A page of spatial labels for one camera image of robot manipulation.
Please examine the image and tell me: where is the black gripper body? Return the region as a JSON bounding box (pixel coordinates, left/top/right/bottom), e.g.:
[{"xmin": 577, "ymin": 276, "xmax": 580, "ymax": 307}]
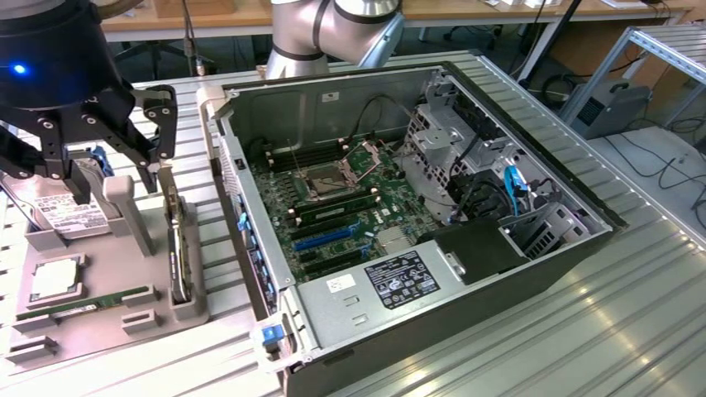
[{"xmin": 0, "ymin": 3, "xmax": 136, "ymax": 122}]

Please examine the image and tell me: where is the graphics card with black fan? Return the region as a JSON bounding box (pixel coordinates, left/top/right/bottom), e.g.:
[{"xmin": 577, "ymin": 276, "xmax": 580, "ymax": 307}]
[{"xmin": 156, "ymin": 162, "xmax": 194, "ymax": 305}]

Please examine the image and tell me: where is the blue disk carrier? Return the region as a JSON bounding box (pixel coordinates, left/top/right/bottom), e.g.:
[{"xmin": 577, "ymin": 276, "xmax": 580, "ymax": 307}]
[{"xmin": 68, "ymin": 142, "xmax": 115, "ymax": 179}]

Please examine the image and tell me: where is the silver hard disk with label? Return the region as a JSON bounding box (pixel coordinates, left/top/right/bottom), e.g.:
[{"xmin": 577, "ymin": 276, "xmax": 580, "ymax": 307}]
[{"xmin": 2, "ymin": 171, "xmax": 123, "ymax": 241}]

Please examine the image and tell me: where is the black office chair base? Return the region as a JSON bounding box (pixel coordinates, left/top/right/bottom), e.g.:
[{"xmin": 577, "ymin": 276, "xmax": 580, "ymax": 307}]
[
  {"xmin": 441, "ymin": 24, "xmax": 505, "ymax": 42},
  {"xmin": 112, "ymin": 39, "xmax": 218, "ymax": 82}
]

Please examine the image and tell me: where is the thin metal locking lever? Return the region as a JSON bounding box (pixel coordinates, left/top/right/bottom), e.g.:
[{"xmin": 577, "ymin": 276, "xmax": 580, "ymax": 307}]
[{"xmin": 290, "ymin": 138, "xmax": 305, "ymax": 183}]

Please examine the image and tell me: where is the grey parts rack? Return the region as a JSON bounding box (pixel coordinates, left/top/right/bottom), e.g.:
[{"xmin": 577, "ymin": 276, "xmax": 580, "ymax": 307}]
[{"xmin": 3, "ymin": 175, "xmax": 211, "ymax": 376}]

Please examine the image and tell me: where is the wooden desk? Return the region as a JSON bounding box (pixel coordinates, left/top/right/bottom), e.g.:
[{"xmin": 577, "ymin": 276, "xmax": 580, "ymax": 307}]
[
  {"xmin": 100, "ymin": 0, "xmax": 277, "ymax": 45},
  {"xmin": 402, "ymin": 0, "xmax": 694, "ymax": 82}
]

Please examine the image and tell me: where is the silver CPU chip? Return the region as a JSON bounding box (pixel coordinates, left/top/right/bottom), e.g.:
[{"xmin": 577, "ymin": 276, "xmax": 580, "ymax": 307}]
[{"xmin": 30, "ymin": 260, "xmax": 82, "ymax": 301}]

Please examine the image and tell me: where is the CPU socket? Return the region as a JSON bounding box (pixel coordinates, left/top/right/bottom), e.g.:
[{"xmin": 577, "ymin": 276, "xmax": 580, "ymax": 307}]
[{"xmin": 301, "ymin": 165, "xmax": 354, "ymax": 200}]

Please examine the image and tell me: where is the green RAM stick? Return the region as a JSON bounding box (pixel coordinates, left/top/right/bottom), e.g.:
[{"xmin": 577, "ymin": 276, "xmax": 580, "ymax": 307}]
[
  {"xmin": 301, "ymin": 197, "xmax": 378, "ymax": 222},
  {"xmin": 15, "ymin": 285, "xmax": 154, "ymax": 322}
]

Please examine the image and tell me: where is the open metal socket cover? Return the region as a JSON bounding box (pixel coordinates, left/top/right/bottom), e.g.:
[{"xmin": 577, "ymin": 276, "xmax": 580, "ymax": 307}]
[{"xmin": 339, "ymin": 140, "xmax": 382, "ymax": 183}]

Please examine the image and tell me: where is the long black expansion slot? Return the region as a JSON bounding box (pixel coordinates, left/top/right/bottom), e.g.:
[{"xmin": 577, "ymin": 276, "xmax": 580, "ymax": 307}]
[
  {"xmin": 305, "ymin": 252, "xmax": 370, "ymax": 277},
  {"xmin": 290, "ymin": 218, "xmax": 358, "ymax": 242}
]

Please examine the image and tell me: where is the blue expansion slot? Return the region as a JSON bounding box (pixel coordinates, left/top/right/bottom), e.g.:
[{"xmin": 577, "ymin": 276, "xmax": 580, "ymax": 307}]
[{"xmin": 294, "ymin": 229, "xmax": 361, "ymax": 252}]

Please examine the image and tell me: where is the green motherboard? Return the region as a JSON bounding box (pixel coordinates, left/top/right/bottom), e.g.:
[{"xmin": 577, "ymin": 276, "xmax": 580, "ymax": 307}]
[{"xmin": 245, "ymin": 136, "xmax": 442, "ymax": 282}]

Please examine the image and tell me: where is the perforated silver drive cage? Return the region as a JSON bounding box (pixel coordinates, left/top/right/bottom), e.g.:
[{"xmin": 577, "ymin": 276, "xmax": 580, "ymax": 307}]
[{"xmin": 405, "ymin": 103, "xmax": 509, "ymax": 225}]

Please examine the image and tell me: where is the silver chipset heatsink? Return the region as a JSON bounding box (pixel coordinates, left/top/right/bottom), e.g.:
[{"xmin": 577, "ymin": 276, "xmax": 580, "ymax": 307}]
[{"xmin": 378, "ymin": 229, "xmax": 413, "ymax": 253}]

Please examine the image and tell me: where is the silver power supply with label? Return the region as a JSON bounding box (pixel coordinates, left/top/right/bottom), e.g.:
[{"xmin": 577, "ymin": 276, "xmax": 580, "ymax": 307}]
[{"xmin": 286, "ymin": 241, "xmax": 474, "ymax": 352}]

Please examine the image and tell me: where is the black plastic shroud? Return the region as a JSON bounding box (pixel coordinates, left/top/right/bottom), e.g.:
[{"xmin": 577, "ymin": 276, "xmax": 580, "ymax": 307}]
[{"xmin": 431, "ymin": 217, "xmax": 532, "ymax": 287}]

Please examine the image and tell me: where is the open black PC case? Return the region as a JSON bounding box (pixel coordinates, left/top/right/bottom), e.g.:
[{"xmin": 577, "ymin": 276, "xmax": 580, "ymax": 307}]
[{"xmin": 197, "ymin": 60, "xmax": 630, "ymax": 397}]

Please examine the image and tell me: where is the silver disk bay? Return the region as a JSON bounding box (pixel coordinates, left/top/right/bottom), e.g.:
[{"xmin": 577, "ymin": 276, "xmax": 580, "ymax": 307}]
[{"xmin": 499, "ymin": 201, "xmax": 590, "ymax": 261}]

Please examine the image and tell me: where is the black hanging cable with plug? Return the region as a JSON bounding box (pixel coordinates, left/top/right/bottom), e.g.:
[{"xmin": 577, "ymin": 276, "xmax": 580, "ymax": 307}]
[{"xmin": 181, "ymin": 0, "xmax": 215, "ymax": 78}]

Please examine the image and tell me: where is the thin black arched wire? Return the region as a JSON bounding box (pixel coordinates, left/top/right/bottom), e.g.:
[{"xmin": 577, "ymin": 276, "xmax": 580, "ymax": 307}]
[{"xmin": 353, "ymin": 94, "xmax": 413, "ymax": 140}]

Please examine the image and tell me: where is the black power wire bundle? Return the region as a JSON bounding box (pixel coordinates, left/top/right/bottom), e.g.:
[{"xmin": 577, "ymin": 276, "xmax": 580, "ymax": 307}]
[{"xmin": 447, "ymin": 171, "xmax": 518, "ymax": 222}]

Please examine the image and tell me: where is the blue flat wire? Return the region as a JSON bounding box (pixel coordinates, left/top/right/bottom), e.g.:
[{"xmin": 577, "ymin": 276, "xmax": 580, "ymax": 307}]
[{"xmin": 503, "ymin": 165, "xmax": 532, "ymax": 217}]

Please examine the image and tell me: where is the black coiled cable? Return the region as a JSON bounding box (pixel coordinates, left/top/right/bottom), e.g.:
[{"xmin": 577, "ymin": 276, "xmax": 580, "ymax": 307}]
[{"xmin": 540, "ymin": 73, "xmax": 578, "ymax": 104}]

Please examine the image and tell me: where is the grey control box with handle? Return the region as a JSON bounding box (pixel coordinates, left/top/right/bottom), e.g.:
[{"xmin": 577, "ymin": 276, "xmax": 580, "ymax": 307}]
[{"xmin": 568, "ymin": 80, "xmax": 656, "ymax": 140}]

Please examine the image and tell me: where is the black floor cable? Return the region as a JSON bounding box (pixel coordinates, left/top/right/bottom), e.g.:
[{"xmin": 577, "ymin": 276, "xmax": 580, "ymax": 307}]
[{"xmin": 604, "ymin": 132, "xmax": 706, "ymax": 199}]

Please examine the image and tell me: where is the aluminium profile frame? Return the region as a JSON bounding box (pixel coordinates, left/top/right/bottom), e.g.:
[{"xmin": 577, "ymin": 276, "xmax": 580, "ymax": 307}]
[{"xmin": 562, "ymin": 24, "xmax": 706, "ymax": 129}]

